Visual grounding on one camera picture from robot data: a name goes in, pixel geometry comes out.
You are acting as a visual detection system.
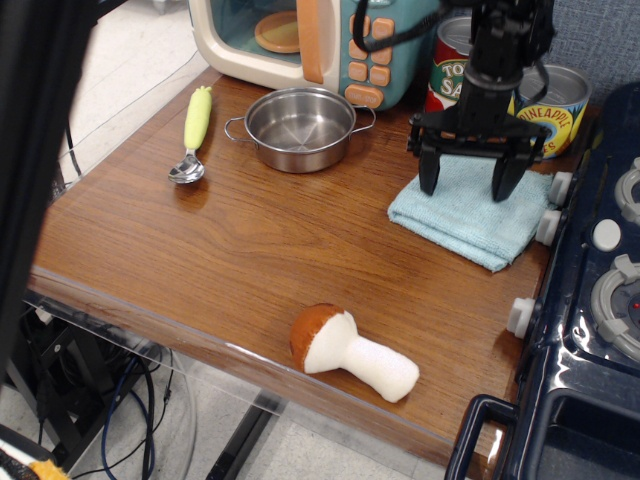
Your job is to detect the small stainless steel pot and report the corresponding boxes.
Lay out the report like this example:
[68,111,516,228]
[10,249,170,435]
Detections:
[224,87,377,174]

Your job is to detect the pineapple slices can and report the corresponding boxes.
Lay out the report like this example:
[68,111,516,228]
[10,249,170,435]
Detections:
[508,65,592,159]

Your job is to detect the tomato sauce can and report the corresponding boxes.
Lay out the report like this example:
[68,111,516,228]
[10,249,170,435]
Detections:
[425,16,472,112]

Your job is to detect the toy teal cream microwave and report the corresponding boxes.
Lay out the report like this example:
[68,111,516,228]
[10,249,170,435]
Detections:
[188,1,435,110]

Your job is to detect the dark blue toy stove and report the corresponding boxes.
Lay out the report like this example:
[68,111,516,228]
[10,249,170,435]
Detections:
[446,83,639,479]

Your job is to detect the plush brown white mushroom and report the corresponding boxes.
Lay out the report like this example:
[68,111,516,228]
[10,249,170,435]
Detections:
[289,303,420,403]

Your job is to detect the orange toy plate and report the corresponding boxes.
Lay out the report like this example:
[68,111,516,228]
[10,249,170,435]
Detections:
[254,10,300,54]

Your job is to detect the light blue rag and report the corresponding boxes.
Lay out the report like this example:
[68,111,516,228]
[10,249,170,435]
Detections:
[387,155,552,273]

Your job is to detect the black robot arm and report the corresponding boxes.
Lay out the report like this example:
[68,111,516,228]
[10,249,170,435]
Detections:
[407,1,555,202]

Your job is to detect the spoon with green handle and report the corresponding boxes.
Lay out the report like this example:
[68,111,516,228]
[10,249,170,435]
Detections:
[168,86,212,184]

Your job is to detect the black braided cable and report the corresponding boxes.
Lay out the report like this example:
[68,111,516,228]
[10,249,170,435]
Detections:
[352,0,451,54]

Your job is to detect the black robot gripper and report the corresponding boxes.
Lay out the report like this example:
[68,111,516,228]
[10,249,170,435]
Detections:
[407,72,550,202]

